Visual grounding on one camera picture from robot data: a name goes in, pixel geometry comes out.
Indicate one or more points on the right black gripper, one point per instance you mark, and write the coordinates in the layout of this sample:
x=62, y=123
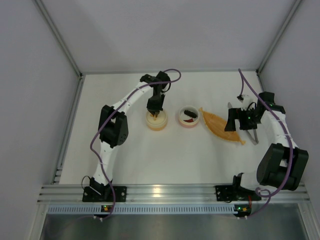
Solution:
x=240, y=119

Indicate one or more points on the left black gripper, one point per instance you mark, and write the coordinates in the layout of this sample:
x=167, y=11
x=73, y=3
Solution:
x=155, y=106

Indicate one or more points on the cream lid orange knob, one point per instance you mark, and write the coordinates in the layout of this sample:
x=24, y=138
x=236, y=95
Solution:
x=161, y=117

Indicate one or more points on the metal tongs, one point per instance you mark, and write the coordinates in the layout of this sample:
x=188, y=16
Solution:
x=252, y=134

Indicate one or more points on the red sausage piece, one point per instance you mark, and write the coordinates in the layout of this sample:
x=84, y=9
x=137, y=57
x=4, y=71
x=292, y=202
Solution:
x=191, y=120

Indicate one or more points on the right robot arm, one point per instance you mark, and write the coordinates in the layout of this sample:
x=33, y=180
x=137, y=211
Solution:
x=283, y=164

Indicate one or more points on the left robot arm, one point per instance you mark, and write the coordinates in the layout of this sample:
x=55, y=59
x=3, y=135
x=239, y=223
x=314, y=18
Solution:
x=113, y=131

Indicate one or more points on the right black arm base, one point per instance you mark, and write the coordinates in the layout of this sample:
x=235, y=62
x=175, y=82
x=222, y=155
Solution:
x=230, y=193

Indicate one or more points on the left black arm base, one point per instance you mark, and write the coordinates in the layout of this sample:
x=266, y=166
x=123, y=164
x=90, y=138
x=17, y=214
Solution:
x=92, y=195

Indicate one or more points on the yellow lunch bowl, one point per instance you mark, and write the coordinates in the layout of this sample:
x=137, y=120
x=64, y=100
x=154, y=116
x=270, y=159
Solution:
x=156, y=126

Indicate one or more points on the pink lunch bowl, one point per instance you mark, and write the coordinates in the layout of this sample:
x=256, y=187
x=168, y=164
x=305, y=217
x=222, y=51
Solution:
x=181, y=116

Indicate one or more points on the boat-shaped woven basket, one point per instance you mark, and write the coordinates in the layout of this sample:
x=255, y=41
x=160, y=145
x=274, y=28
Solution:
x=216, y=125

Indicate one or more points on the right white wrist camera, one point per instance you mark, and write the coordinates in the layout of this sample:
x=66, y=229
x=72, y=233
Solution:
x=246, y=102

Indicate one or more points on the aluminium mounting rail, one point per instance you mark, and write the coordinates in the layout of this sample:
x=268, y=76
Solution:
x=141, y=194

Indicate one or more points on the left aluminium frame post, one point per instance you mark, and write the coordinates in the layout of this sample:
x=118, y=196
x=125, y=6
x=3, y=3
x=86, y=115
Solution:
x=39, y=4

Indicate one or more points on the aluminium frame post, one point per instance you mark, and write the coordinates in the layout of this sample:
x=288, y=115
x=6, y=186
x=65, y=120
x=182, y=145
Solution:
x=288, y=17
x=39, y=4

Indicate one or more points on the right aluminium frame post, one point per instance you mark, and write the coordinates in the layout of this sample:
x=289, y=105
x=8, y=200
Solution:
x=288, y=17

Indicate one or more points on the slotted cable duct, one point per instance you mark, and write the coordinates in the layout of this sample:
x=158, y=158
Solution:
x=146, y=209

